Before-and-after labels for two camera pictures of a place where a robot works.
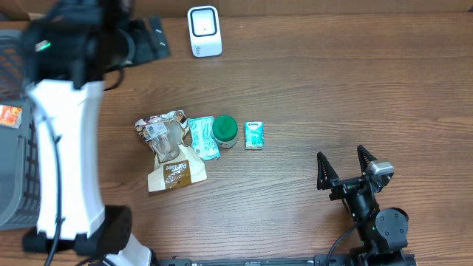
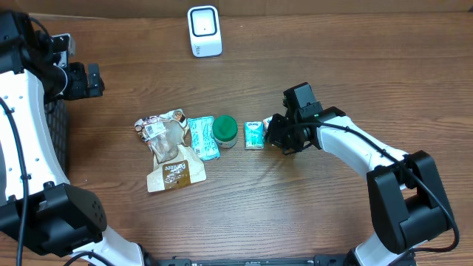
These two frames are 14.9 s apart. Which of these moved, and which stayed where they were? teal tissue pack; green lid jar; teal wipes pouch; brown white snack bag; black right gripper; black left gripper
Moved: black right gripper; black left gripper
Stayed: teal tissue pack; brown white snack bag; teal wipes pouch; green lid jar
